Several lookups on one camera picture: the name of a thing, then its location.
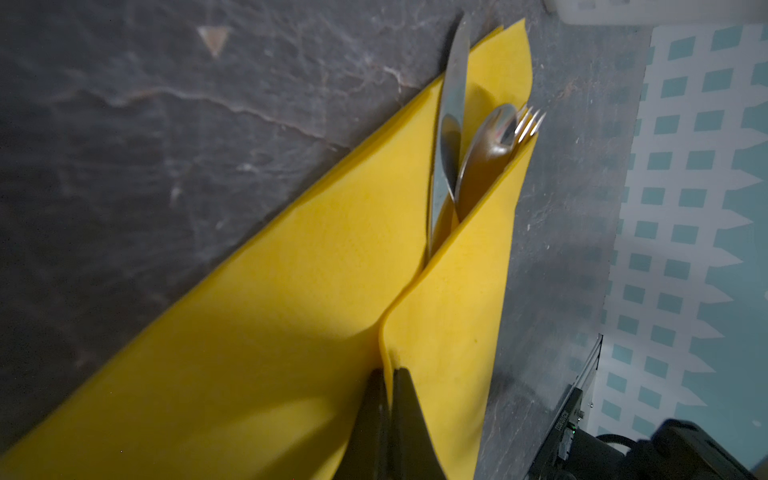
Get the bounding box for silver fork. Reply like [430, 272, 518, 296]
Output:
[514, 106, 546, 146]

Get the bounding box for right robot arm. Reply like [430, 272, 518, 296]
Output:
[526, 335, 759, 479]

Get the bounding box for silver table knife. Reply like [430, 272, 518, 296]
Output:
[427, 14, 470, 258]

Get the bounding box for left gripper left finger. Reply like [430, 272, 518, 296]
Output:
[332, 369, 390, 480]

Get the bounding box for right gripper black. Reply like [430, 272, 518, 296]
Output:
[526, 336, 623, 479]

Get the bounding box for white perforated plastic basket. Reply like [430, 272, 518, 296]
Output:
[543, 0, 767, 26]

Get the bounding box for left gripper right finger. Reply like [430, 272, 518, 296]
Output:
[391, 368, 446, 480]

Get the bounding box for silver spoon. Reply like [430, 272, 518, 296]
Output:
[456, 103, 517, 222]

